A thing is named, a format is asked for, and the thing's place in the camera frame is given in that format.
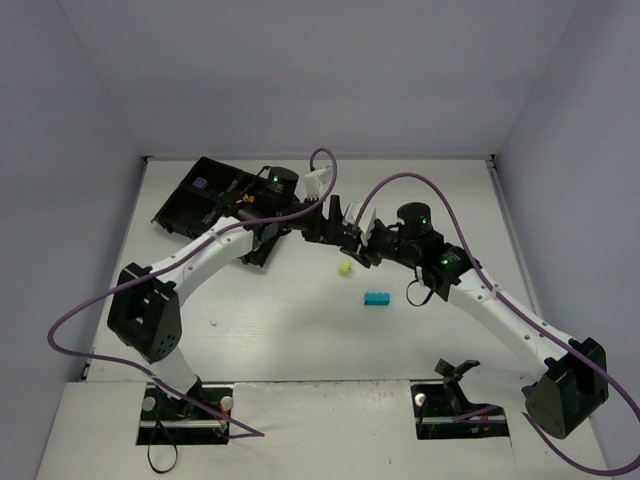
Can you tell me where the lime green block brick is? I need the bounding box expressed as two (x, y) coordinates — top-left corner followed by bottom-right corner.
(338, 261), (352, 276)

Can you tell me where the teal long brick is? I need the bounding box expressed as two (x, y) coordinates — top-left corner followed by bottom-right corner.
(363, 292), (391, 306)

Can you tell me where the purple square brick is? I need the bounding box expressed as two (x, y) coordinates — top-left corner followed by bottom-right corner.
(193, 177), (207, 189)

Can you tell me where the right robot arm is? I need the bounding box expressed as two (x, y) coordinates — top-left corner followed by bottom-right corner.
(343, 202), (609, 439)

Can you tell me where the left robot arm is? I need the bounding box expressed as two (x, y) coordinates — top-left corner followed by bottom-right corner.
(107, 166), (337, 397)

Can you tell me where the black four-compartment tray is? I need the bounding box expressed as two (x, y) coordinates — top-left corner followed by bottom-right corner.
(153, 157), (278, 240)

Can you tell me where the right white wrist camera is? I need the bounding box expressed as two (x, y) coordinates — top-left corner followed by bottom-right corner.
(343, 202), (377, 246)

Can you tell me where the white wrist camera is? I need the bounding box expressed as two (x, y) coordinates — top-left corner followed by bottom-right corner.
(304, 166), (333, 201)
(343, 202), (377, 246)

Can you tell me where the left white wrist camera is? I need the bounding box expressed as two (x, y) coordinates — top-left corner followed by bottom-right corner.
(304, 166), (333, 201)

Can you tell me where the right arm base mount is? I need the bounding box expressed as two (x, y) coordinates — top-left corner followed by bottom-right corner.
(410, 359), (510, 440)

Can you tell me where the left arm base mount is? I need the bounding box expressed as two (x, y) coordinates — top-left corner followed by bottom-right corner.
(136, 384), (230, 446)

